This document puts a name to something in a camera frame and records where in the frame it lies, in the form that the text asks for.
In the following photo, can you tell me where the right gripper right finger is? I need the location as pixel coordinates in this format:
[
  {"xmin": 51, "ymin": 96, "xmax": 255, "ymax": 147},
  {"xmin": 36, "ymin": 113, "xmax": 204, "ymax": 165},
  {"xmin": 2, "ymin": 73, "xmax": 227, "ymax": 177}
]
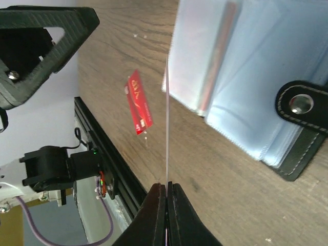
[{"xmin": 167, "ymin": 182, "xmax": 221, "ymax": 246}]

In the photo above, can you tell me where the black aluminium frame rail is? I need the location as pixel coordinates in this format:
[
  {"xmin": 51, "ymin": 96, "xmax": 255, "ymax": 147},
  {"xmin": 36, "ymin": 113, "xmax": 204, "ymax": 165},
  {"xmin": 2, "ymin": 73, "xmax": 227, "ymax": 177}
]
[{"xmin": 74, "ymin": 97, "xmax": 147, "ymax": 219}]

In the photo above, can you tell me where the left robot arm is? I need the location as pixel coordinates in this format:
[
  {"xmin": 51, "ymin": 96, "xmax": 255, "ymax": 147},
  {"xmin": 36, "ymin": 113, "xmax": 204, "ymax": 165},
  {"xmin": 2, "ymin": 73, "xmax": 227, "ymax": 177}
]
[{"xmin": 1, "ymin": 6, "xmax": 102, "ymax": 213}]

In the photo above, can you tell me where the red VIP card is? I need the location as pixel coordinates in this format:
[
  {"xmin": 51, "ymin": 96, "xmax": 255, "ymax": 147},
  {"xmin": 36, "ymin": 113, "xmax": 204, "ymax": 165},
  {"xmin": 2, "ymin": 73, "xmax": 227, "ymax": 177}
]
[{"xmin": 197, "ymin": 1, "xmax": 240, "ymax": 117}]

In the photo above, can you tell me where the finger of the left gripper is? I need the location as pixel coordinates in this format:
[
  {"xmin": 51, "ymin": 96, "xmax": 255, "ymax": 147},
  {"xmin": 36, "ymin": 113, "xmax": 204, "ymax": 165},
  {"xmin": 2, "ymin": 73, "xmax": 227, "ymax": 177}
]
[{"xmin": 1, "ymin": 6, "xmax": 100, "ymax": 110}]

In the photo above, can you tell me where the red VIP card overlapped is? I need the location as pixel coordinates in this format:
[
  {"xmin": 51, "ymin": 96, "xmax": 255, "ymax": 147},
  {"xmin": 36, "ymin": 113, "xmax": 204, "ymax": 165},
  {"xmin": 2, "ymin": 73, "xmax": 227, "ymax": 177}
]
[{"xmin": 166, "ymin": 57, "xmax": 170, "ymax": 189}]

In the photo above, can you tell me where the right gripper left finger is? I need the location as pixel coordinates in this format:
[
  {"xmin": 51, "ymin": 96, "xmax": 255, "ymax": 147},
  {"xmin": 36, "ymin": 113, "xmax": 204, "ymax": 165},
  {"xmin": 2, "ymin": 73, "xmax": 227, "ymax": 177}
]
[{"xmin": 114, "ymin": 183, "xmax": 166, "ymax": 246}]

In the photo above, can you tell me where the black leather card holder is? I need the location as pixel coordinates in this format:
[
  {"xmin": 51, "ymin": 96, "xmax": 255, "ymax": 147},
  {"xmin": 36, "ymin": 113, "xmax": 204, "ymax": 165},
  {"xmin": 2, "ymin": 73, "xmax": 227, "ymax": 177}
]
[{"xmin": 168, "ymin": 1, "xmax": 327, "ymax": 181}]

